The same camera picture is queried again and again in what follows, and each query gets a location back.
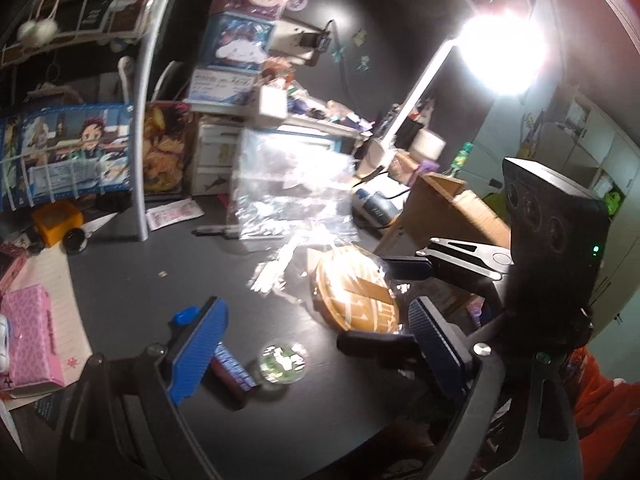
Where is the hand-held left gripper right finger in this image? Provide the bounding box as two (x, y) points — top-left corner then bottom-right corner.
(407, 296), (586, 480)

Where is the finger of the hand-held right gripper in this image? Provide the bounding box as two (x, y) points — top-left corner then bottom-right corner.
(336, 329), (426, 367)
(382, 238), (514, 281)

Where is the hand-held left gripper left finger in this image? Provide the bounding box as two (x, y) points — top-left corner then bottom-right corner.
(55, 296), (231, 480)

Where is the blue and red slim box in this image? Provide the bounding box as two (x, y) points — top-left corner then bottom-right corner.
(209, 342), (259, 407)

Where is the cardboard box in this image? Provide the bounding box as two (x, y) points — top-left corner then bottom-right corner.
(374, 172), (512, 313)

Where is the orange round badge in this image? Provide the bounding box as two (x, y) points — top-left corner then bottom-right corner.
(314, 244), (404, 335)

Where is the person's right forearm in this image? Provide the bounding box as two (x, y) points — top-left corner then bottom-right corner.
(569, 346), (640, 442)

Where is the green round badge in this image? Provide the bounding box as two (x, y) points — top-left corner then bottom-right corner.
(257, 342), (306, 386)

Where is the green glass bottle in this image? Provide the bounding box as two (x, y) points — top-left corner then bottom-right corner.
(449, 142), (474, 176)

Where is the black pen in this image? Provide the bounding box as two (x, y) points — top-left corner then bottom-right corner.
(192, 226), (241, 239)

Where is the white cylindrical jar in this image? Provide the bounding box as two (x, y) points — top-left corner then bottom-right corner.
(412, 127), (446, 161)

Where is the black pen holder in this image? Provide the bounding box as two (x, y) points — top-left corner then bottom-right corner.
(394, 117), (426, 149)

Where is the pink white sachet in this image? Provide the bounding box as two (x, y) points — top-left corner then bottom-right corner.
(144, 198), (205, 231)

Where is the black round lid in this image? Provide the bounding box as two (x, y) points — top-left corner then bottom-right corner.
(64, 227), (91, 254)

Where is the pink patterned box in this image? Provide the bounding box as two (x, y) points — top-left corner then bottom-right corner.
(0, 283), (66, 392)

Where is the white desk lamp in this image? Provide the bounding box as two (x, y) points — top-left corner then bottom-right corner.
(359, 6), (547, 177)

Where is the clear zip bag with bow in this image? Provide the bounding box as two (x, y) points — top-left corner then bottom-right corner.
(227, 129), (362, 257)

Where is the orange small box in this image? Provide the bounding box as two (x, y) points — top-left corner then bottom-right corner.
(32, 199), (84, 247)

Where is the white mini drawer unit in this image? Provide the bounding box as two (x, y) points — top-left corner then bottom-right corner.
(192, 114), (242, 197)

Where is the white earbud case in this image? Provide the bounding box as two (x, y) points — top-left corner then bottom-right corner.
(0, 314), (14, 371)

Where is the white desk shelf riser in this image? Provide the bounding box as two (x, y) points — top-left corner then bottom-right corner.
(239, 109), (374, 147)

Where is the anime picture card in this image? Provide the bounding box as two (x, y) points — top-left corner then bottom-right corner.
(142, 101), (194, 196)

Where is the blue anime printed box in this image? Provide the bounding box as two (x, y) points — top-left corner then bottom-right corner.
(0, 102), (136, 212)

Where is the white charger adapter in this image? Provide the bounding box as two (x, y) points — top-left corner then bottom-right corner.
(258, 84), (289, 119)

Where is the white medicine box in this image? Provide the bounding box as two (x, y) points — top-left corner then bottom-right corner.
(187, 64), (264, 109)

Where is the blue cartoon character box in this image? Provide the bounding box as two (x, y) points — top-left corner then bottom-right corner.
(197, 12), (276, 72)

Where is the black cable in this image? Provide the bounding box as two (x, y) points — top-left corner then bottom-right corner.
(324, 19), (362, 112)

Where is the white wire rack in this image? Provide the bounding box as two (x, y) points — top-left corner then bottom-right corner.
(0, 0), (187, 242)

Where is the wall power socket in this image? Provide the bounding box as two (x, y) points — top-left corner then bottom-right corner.
(269, 19), (334, 66)

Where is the white pom-pom hair tie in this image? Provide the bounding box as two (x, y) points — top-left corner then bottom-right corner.
(17, 0), (59, 49)

